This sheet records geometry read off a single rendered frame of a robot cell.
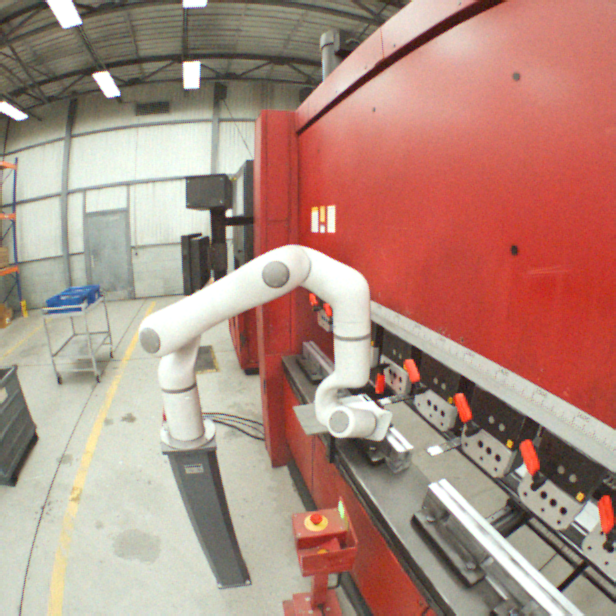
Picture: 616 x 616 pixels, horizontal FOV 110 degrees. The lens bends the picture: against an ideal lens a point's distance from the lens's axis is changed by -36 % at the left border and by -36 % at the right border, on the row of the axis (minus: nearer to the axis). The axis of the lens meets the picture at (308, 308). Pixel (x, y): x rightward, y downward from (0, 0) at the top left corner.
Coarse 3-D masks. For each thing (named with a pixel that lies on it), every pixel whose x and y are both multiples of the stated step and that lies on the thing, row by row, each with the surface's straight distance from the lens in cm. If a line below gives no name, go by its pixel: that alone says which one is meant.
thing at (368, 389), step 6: (366, 384) 173; (348, 390) 168; (354, 390) 170; (360, 390) 171; (366, 390) 174; (372, 390) 176; (384, 390) 179; (372, 396) 178; (378, 396) 180; (384, 396) 181; (390, 396) 183
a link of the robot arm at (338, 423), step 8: (336, 408) 87; (344, 408) 86; (352, 408) 88; (328, 416) 88; (336, 416) 87; (344, 416) 86; (352, 416) 85; (360, 416) 88; (368, 416) 93; (328, 424) 88; (336, 424) 87; (344, 424) 85; (352, 424) 85; (360, 424) 88; (368, 424) 92; (336, 432) 87; (344, 432) 86; (352, 432) 86; (360, 432) 90; (368, 432) 94
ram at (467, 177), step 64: (512, 0) 75; (576, 0) 67; (448, 64) 82; (512, 64) 69; (576, 64) 61; (320, 128) 155; (384, 128) 102; (448, 128) 78; (512, 128) 65; (576, 128) 58; (320, 192) 149; (384, 192) 98; (448, 192) 75; (512, 192) 63; (576, 192) 56; (384, 256) 98; (448, 256) 75; (512, 256) 62; (576, 256) 55; (384, 320) 100; (448, 320) 76; (512, 320) 63; (576, 320) 55; (576, 384) 57
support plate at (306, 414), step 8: (344, 400) 127; (352, 400) 127; (360, 400) 127; (296, 408) 121; (304, 408) 121; (312, 408) 121; (304, 416) 117; (312, 416) 117; (304, 424) 113; (312, 424) 113; (320, 424) 113; (312, 432) 109; (320, 432) 110
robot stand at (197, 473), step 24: (168, 456) 112; (192, 456) 109; (216, 456) 113; (192, 480) 116; (216, 480) 118; (192, 504) 125; (216, 504) 125; (216, 528) 137; (216, 552) 152; (240, 552) 160; (216, 576) 176; (240, 576) 175
